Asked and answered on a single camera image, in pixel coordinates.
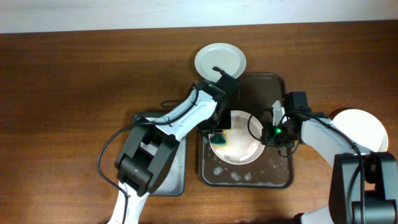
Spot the green and yellow sponge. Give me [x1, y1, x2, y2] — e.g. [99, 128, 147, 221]
[210, 133, 228, 146]

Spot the pink plate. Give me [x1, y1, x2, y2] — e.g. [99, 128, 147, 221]
[210, 110, 265, 165]

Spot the cream white plate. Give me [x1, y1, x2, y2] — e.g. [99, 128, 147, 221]
[333, 109, 389, 152]

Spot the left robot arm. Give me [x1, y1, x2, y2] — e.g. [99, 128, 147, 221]
[109, 74, 238, 223]

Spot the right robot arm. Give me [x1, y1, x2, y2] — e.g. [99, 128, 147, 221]
[261, 91, 397, 224]

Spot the dark green soapy tray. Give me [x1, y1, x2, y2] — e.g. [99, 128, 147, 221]
[131, 113, 187, 197]

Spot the pale green plate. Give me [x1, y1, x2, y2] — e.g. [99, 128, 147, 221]
[194, 43, 246, 82]

